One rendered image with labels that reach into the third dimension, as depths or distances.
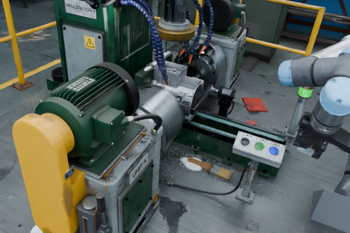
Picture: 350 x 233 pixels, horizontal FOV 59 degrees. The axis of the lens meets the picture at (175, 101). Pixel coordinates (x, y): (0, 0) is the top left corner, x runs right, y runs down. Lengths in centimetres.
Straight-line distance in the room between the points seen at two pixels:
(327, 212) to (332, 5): 522
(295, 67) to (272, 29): 358
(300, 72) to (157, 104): 49
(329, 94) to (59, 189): 63
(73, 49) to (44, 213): 75
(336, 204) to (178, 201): 56
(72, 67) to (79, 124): 76
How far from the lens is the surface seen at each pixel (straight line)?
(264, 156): 112
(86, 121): 74
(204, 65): 157
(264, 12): 443
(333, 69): 84
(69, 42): 142
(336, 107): 75
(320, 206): 129
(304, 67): 88
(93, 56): 136
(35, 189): 85
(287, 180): 145
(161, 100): 113
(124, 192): 87
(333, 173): 158
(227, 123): 147
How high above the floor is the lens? 174
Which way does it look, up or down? 32 degrees down
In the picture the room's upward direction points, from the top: 5 degrees clockwise
